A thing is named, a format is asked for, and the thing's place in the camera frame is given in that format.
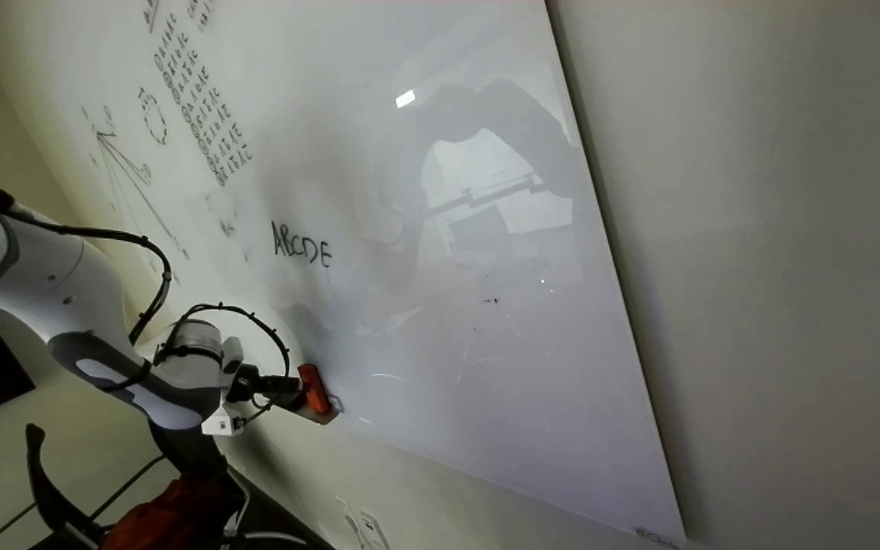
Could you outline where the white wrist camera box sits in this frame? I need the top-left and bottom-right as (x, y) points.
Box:
(199, 403), (251, 444)

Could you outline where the large white whiteboard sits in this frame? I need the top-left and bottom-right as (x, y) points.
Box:
(0, 0), (692, 548)

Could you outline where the black curved hose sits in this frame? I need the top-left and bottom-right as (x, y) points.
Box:
(22, 423), (111, 550)

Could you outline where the orange red object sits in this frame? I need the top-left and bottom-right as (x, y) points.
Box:
(100, 475), (231, 550)

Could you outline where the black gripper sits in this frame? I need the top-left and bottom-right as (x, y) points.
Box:
(224, 365), (306, 403)

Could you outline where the orange foam eraser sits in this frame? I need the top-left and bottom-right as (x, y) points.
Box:
(296, 361), (335, 423)

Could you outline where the white wall outlet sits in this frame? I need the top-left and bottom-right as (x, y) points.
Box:
(340, 500), (393, 550)

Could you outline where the aluminium marker tray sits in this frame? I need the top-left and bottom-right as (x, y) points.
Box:
(306, 388), (349, 428)

